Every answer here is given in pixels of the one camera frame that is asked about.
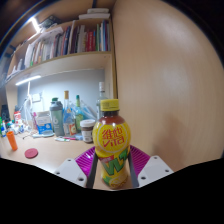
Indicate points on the tall clear glass bottle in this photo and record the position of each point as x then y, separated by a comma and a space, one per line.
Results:
101, 96

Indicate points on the grey shaker bottle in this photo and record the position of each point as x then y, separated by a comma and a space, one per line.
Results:
57, 120

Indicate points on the clear bottle with green cap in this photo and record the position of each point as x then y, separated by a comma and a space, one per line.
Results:
79, 116

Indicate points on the white ceiling light tube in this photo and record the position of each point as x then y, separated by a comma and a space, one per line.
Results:
35, 24

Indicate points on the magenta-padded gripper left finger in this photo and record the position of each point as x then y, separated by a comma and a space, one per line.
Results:
70, 170

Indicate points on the white and green tube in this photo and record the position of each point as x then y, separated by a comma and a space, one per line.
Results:
62, 139

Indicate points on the white wall socket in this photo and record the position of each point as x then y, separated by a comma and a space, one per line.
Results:
36, 97

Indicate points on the clear bottle with yellow cap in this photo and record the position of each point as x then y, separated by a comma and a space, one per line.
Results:
68, 116

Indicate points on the brown jar with white lid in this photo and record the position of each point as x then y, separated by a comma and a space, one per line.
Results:
87, 131

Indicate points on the yellow-labelled tea drink bottle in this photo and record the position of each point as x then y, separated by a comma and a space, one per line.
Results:
111, 143

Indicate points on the red and white canister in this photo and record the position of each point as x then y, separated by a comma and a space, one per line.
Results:
17, 117

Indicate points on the flat round red coaster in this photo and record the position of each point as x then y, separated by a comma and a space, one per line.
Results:
31, 153

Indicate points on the orange plastic cup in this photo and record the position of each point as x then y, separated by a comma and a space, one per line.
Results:
12, 141

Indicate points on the blue and white carton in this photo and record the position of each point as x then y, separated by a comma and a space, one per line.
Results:
44, 124

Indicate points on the white under-shelf light bar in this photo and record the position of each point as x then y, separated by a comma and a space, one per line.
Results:
28, 80

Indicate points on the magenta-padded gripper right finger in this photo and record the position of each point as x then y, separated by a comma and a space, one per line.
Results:
153, 170

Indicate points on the wooden shelf unit with books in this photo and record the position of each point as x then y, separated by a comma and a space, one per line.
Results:
73, 43

